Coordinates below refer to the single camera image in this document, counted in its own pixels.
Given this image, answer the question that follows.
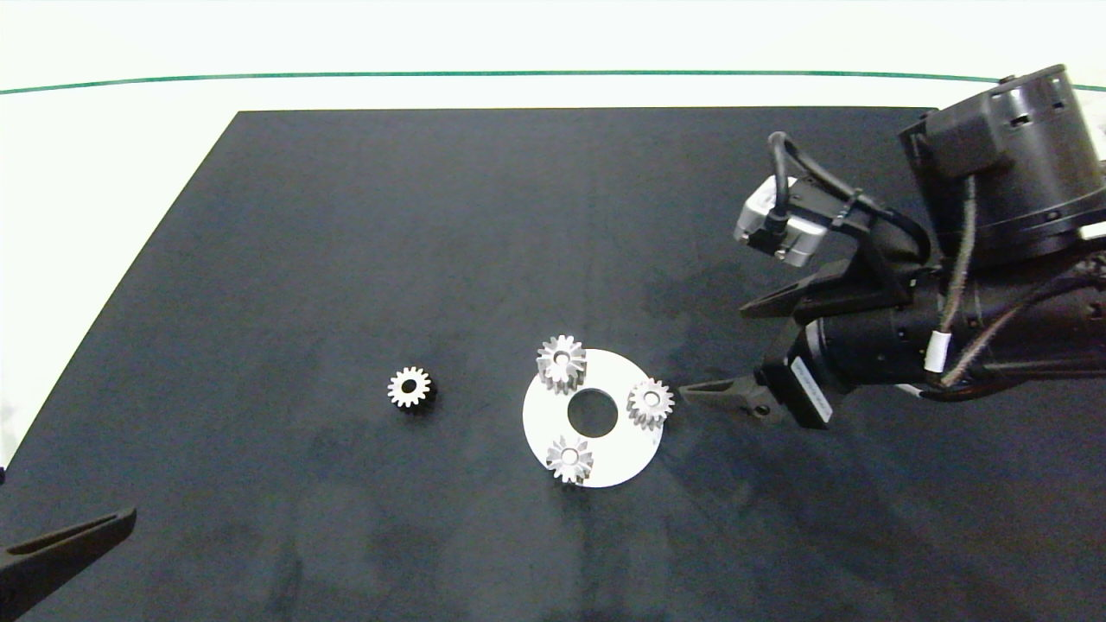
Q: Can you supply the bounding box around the braided cable with white tag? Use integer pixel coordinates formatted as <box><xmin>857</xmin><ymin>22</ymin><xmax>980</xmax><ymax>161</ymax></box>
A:
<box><xmin>924</xmin><ymin>175</ymin><xmax>978</xmax><ymax>375</ymax></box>

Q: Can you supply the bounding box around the round white plate with pins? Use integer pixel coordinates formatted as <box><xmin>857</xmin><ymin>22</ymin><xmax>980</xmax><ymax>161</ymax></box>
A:
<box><xmin>522</xmin><ymin>348</ymin><xmax>666</xmax><ymax>490</ymax></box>

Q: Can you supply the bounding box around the silver boxy wrist camera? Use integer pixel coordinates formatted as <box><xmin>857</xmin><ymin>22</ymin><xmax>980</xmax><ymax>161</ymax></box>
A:
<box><xmin>734</xmin><ymin>175</ymin><xmax>832</xmax><ymax>268</ymax></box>

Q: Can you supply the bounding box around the large steel gear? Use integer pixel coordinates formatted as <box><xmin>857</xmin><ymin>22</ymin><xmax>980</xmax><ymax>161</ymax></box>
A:
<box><xmin>536</xmin><ymin>334</ymin><xmax>588</xmax><ymax>396</ymax></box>

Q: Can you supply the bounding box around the smooth black camera cable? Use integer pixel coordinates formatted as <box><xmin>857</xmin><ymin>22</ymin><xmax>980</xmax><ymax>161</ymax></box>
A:
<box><xmin>766</xmin><ymin>130</ymin><xmax>934</xmax><ymax>265</ymax></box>

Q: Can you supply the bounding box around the dark rubber mat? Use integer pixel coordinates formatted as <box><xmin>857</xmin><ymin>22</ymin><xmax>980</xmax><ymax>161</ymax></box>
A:
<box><xmin>0</xmin><ymin>107</ymin><xmax>1106</xmax><ymax>622</ymax></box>

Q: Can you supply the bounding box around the braided dark cable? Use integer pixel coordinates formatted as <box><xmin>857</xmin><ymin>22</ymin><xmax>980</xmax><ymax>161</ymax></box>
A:
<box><xmin>939</xmin><ymin>275</ymin><xmax>1106</xmax><ymax>388</ymax></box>

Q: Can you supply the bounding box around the small steel gear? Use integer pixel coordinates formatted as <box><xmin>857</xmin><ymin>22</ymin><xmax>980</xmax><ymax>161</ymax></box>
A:
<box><xmin>626</xmin><ymin>378</ymin><xmax>676</xmax><ymax>429</ymax></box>
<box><xmin>546</xmin><ymin>435</ymin><xmax>595</xmax><ymax>485</ymax></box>
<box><xmin>386</xmin><ymin>365</ymin><xmax>436</xmax><ymax>411</ymax></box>

